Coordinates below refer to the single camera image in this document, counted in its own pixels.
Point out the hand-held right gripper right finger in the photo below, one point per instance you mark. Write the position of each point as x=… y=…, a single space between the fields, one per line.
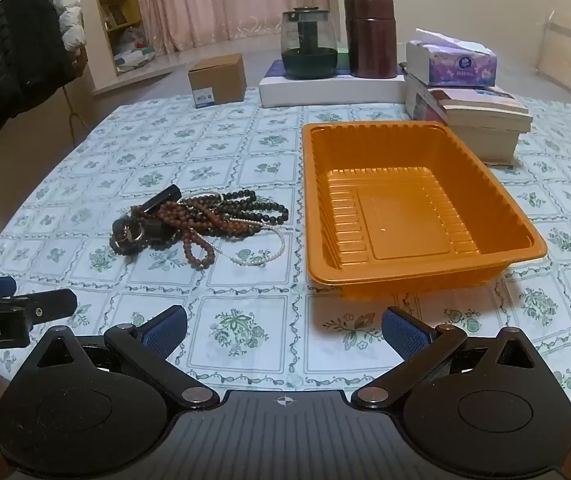
x=400 y=331

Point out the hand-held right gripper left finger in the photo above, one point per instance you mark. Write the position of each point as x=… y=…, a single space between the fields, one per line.
x=168 y=332

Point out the orange plastic tray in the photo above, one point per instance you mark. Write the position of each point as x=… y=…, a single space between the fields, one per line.
x=400 y=225

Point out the black glossy bangle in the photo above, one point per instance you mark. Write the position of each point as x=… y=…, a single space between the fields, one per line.
x=161 y=198

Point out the green floral tablecloth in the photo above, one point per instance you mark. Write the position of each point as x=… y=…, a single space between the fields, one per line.
x=245 y=160

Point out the coat rack stand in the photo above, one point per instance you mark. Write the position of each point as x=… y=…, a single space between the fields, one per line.
x=71 y=115

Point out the white thick book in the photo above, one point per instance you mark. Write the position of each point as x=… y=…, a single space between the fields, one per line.
x=490 y=145

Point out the stack of books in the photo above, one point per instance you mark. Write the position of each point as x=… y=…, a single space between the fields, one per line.
x=485 y=107
x=420 y=102

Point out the brown cloth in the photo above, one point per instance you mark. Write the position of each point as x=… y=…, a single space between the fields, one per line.
x=81 y=60

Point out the white and blue flat box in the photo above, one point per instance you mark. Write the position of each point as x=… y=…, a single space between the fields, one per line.
x=330 y=92

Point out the small cardboard box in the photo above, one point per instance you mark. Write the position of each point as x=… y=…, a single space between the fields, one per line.
x=218 y=80

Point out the white plastic bag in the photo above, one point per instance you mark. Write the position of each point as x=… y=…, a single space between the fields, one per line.
x=133 y=50

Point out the purple and white tissue box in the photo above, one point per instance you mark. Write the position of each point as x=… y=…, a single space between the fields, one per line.
x=455 y=67

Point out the small green box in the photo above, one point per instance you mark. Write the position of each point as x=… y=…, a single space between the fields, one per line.
x=344 y=60

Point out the glass teapot with green base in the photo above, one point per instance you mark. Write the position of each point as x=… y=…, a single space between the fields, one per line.
x=310 y=55

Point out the white puffer jacket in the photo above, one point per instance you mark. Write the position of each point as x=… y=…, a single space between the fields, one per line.
x=62 y=5

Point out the brown cylindrical canister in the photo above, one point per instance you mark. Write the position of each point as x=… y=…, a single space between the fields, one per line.
x=371 y=35

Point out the yellow bookshelf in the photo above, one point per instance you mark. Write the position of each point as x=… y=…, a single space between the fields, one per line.
x=100 y=10

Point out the pink curtain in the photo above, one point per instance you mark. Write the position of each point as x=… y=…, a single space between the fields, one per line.
x=225 y=0

